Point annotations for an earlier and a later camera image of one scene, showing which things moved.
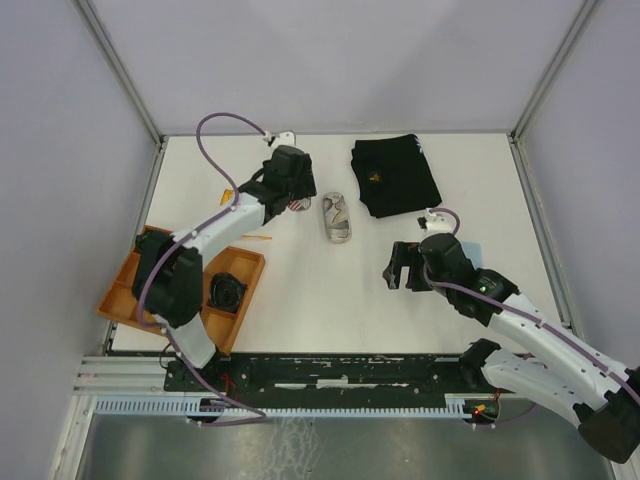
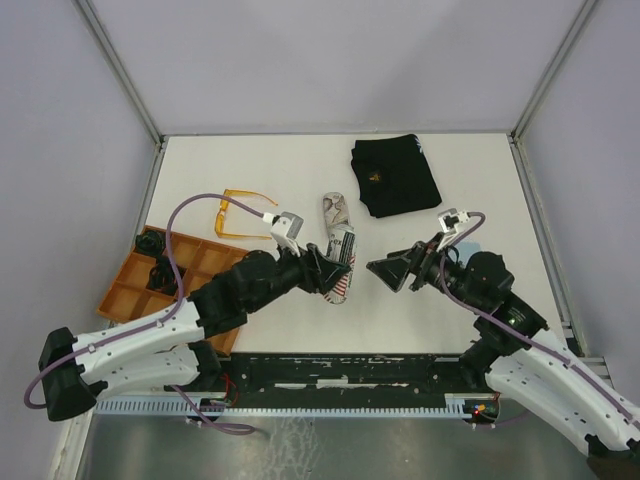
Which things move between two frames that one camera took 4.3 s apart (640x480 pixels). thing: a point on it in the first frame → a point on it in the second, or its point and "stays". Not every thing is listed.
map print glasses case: [337, 217] stays
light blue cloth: [473, 251] stays
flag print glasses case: [300, 204] → [341, 248]
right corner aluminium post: [515, 136] stays
